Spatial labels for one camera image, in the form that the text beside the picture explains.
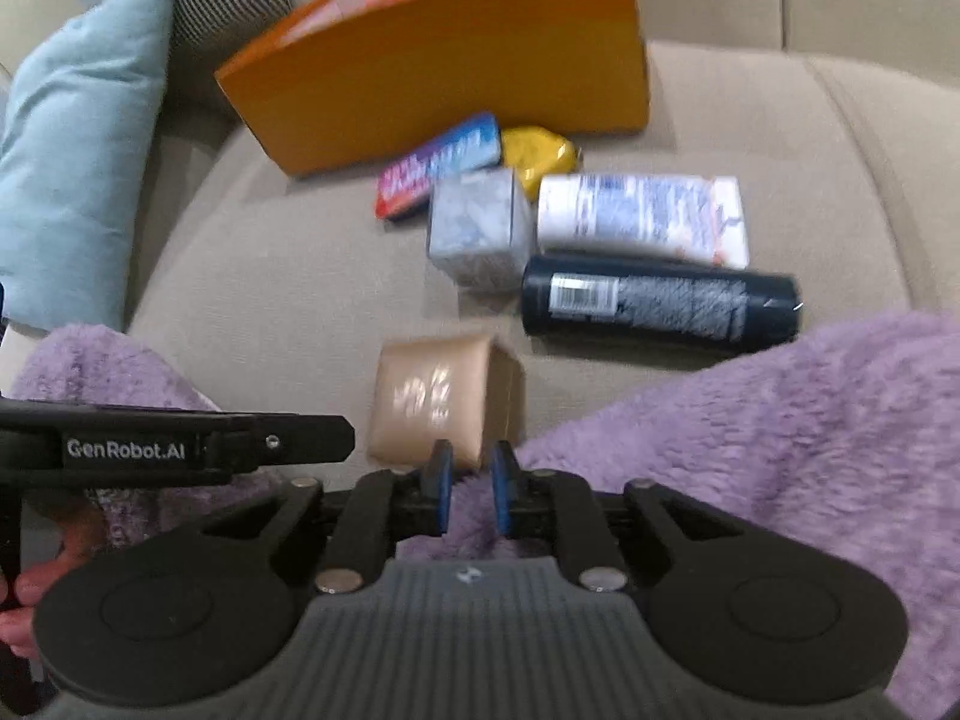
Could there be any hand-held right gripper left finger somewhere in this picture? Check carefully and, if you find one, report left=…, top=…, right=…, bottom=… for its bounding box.
left=202, top=441, right=455, bottom=595

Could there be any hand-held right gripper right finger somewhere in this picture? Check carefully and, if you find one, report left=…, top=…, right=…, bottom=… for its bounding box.
left=489, top=441, right=743, bottom=593

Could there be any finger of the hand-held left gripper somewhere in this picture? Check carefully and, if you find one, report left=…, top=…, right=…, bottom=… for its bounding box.
left=210, top=414, right=356, bottom=485

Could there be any tan cardboard box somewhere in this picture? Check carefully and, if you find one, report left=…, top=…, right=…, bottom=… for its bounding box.
left=367, top=334, right=526, bottom=470

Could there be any orange cardboard box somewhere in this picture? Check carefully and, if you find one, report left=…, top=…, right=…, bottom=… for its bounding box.
left=215, top=0, right=652, bottom=177

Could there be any person's left hand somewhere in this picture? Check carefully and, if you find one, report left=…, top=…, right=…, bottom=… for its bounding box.
left=0, top=502, right=102, bottom=665

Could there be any beige sofa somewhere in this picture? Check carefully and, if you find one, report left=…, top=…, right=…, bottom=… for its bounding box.
left=0, top=0, right=960, bottom=466

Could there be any dark blue spray can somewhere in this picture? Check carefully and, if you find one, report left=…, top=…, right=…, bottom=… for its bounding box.
left=521, top=255, right=802, bottom=357

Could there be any purple fleece cloth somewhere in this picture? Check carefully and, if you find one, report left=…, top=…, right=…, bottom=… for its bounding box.
left=0, top=311, right=960, bottom=720

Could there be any silver grey box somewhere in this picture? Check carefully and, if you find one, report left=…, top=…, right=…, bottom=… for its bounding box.
left=426, top=169, right=535, bottom=293

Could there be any light blue pillow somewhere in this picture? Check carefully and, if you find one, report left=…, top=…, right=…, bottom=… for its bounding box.
left=0, top=0, right=175, bottom=331

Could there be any white tube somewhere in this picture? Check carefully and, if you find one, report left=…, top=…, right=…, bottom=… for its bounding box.
left=536, top=174, right=751, bottom=269

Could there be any yellow tape measure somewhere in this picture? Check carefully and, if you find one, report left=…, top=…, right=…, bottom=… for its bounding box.
left=501, top=126, right=582, bottom=200

